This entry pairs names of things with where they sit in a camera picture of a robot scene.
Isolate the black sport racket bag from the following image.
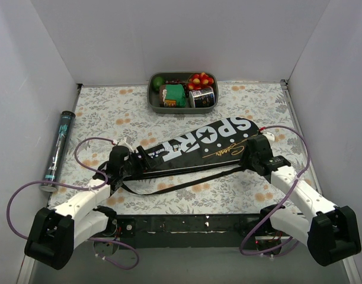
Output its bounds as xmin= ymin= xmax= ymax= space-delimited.
xmin=91 ymin=117 xmax=260 ymax=196

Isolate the black shuttlecock tube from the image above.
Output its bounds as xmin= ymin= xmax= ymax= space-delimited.
xmin=40 ymin=111 xmax=75 ymax=192

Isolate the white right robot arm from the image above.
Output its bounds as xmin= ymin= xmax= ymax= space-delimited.
xmin=240 ymin=134 xmax=361 ymax=266

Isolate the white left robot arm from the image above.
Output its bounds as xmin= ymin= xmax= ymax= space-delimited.
xmin=24 ymin=146 xmax=154 ymax=270

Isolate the floral table mat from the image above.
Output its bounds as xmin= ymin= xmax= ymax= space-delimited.
xmin=49 ymin=82 xmax=306 ymax=215

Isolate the grey plastic tray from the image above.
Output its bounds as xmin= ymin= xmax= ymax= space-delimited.
xmin=147 ymin=72 xmax=219 ymax=114

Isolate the green wrapped box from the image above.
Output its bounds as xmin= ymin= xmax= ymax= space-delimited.
xmin=159 ymin=85 xmax=186 ymax=108

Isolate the black printed can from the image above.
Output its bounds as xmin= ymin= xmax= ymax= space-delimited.
xmin=189 ymin=86 xmax=216 ymax=108

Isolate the green lime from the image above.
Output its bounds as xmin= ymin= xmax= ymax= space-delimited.
xmin=152 ymin=76 xmax=165 ymax=91

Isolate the dark grape bunch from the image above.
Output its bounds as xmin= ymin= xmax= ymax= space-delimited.
xmin=165 ymin=79 xmax=189 ymax=98

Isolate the black base bar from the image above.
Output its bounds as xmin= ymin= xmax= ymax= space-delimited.
xmin=94 ymin=214 xmax=262 ymax=249

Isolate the red yellow fruit bunch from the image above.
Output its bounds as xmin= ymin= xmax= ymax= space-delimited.
xmin=187 ymin=72 xmax=214 ymax=91

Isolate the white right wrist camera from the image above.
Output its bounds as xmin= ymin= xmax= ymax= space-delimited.
xmin=259 ymin=127 xmax=275 ymax=144

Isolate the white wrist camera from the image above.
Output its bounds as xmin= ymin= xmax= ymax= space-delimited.
xmin=117 ymin=136 xmax=134 ymax=151
xmin=259 ymin=127 xmax=275 ymax=144

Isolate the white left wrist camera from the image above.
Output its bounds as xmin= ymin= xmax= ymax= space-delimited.
xmin=117 ymin=136 xmax=134 ymax=151

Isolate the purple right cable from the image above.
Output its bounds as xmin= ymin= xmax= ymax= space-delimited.
xmin=239 ymin=125 xmax=312 ymax=257

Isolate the purple cable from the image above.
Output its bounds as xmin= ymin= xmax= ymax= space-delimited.
xmin=239 ymin=125 xmax=312 ymax=257
xmin=6 ymin=137 xmax=119 ymax=240

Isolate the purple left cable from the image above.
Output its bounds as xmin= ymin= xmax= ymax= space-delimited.
xmin=6 ymin=137 xmax=119 ymax=240

